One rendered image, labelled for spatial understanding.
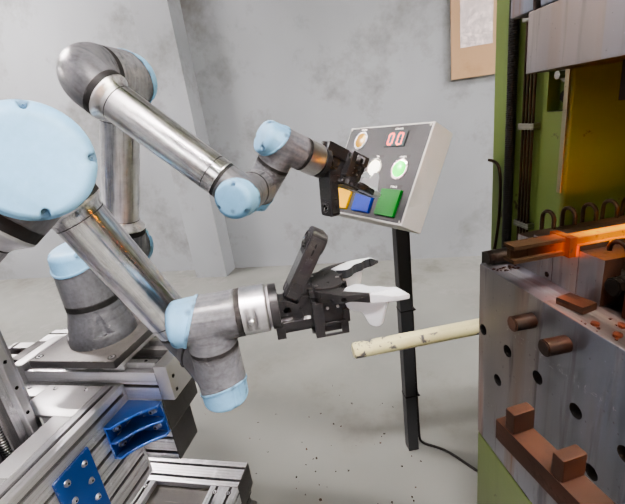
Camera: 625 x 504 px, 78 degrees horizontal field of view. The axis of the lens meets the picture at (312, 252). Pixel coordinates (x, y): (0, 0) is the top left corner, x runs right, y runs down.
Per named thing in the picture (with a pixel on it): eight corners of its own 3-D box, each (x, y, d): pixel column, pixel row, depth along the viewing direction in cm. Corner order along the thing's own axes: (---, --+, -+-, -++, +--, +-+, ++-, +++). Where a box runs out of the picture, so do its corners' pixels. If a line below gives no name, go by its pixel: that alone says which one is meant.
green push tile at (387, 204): (392, 217, 101) (400, 189, 100) (372, 213, 107) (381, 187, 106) (396, 219, 102) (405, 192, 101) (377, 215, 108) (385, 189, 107)
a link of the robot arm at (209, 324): (181, 337, 64) (169, 291, 61) (248, 325, 65) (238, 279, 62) (172, 365, 57) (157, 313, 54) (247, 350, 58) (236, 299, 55)
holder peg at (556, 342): (548, 360, 58) (550, 345, 57) (536, 351, 61) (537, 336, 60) (573, 355, 59) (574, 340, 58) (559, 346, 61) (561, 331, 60)
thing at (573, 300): (555, 303, 62) (555, 296, 62) (569, 298, 63) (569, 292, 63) (582, 315, 58) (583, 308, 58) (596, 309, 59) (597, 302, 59)
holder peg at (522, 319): (516, 334, 66) (516, 320, 65) (506, 327, 68) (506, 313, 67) (538, 330, 66) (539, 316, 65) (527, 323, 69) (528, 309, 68)
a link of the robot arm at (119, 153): (80, 278, 97) (66, 36, 77) (118, 257, 111) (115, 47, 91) (123, 290, 96) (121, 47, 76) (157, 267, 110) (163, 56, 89)
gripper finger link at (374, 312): (411, 324, 56) (352, 316, 61) (409, 287, 54) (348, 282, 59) (405, 335, 54) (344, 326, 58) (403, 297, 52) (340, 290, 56)
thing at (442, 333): (356, 364, 107) (354, 348, 105) (351, 353, 112) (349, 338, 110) (504, 334, 111) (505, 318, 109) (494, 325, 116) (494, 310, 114)
